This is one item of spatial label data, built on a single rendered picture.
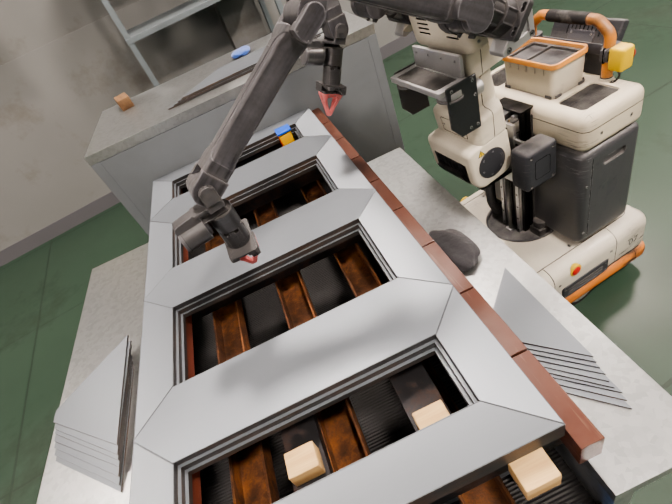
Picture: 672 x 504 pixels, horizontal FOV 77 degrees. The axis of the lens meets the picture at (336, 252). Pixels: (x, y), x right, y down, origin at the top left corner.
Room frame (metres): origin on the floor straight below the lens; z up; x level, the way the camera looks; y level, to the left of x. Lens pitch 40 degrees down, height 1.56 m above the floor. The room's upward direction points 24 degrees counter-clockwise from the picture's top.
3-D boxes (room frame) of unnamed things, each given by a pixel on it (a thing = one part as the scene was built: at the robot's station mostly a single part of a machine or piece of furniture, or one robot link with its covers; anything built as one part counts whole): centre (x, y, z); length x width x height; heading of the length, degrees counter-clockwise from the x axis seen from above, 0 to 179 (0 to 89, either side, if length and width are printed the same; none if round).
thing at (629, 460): (0.83, -0.33, 0.66); 1.30 x 0.20 x 0.03; 2
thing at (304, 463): (0.39, 0.22, 0.79); 0.06 x 0.05 x 0.04; 92
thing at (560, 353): (0.48, -0.31, 0.70); 0.39 x 0.12 x 0.04; 2
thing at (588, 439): (1.03, -0.20, 0.80); 1.62 x 0.04 x 0.06; 2
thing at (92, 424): (0.74, 0.74, 0.77); 0.45 x 0.20 x 0.04; 2
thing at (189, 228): (0.78, 0.23, 1.14); 0.12 x 0.09 x 0.12; 103
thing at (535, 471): (0.23, -0.14, 0.79); 0.06 x 0.05 x 0.04; 92
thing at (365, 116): (1.85, 0.12, 0.50); 1.30 x 0.04 x 1.01; 92
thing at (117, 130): (2.13, 0.13, 1.03); 1.30 x 0.60 x 0.04; 92
